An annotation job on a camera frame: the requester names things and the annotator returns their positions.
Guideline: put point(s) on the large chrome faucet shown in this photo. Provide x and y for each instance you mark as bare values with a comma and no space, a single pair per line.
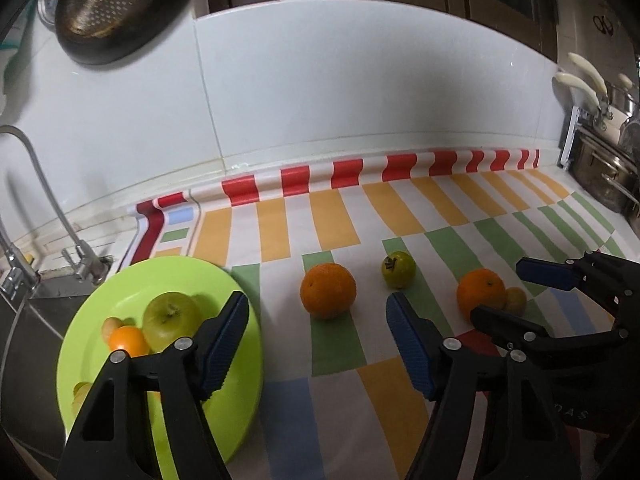
12,275

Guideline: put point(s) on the green plate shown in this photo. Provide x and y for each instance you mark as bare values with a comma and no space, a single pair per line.
210,280

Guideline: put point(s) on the stainless steel sink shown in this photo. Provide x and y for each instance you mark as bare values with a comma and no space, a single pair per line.
30,340

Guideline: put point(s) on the orange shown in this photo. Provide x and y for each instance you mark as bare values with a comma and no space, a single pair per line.
328,291
481,290
127,341

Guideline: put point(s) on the metal pot rack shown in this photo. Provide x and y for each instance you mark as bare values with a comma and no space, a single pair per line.
569,140

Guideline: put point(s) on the brown longan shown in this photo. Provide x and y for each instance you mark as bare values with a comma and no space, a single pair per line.
110,329
516,300

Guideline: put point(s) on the black frying pan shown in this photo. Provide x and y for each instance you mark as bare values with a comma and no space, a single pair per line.
170,20

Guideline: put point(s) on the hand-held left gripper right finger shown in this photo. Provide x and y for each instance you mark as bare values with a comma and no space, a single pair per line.
412,345

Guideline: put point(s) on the striped colourful table mat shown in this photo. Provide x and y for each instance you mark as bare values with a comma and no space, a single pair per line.
350,220

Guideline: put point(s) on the small green persimmon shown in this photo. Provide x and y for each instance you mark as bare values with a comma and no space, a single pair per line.
398,270

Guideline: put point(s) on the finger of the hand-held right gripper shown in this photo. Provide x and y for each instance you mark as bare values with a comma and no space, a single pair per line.
500,322
545,272

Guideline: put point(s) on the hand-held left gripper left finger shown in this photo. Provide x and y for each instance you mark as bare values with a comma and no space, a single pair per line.
225,345

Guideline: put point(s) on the green apple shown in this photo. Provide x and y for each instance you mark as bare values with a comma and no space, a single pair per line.
172,320

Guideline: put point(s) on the thin gooseneck faucet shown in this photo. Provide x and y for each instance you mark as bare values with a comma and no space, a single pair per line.
45,185

